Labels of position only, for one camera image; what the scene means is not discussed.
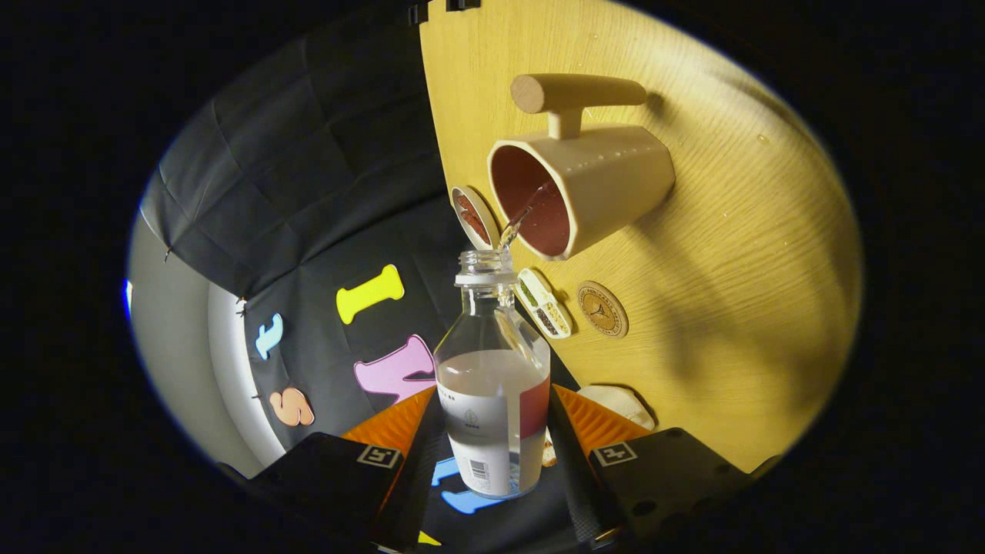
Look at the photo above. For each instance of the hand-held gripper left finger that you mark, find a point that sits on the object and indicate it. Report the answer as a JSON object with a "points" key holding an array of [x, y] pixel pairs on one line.
{"points": [[415, 492]]}

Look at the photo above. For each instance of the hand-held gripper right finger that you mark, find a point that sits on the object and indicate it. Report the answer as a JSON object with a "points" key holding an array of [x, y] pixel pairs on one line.
{"points": [[573, 477]]}

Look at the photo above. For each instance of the clear plastic juice bottle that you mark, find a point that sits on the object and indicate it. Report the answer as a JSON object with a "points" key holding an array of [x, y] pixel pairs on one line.
{"points": [[492, 385]]}

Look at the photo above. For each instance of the round cork coaster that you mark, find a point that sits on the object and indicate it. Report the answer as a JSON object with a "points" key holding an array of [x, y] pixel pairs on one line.
{"points": [[602, 308]]}

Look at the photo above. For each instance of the white divided condiment dish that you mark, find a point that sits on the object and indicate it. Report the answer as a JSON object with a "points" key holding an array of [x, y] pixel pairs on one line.
{"points": [[542, 302]]}

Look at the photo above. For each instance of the wooden table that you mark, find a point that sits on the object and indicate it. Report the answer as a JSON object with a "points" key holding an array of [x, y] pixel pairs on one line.
{"points": [[731, 269]]}

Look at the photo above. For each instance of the red sausage piece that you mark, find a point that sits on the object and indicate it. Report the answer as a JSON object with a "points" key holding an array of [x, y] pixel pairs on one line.
{"points": [[471, 218]]}

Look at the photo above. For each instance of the small white plate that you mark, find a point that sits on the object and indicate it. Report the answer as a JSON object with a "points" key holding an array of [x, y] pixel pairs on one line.
{"points": [[486, 211]]}

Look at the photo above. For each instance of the black backdrop cloth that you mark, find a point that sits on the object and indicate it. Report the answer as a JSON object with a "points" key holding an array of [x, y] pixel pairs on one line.
{"points": [[308, 192]]}

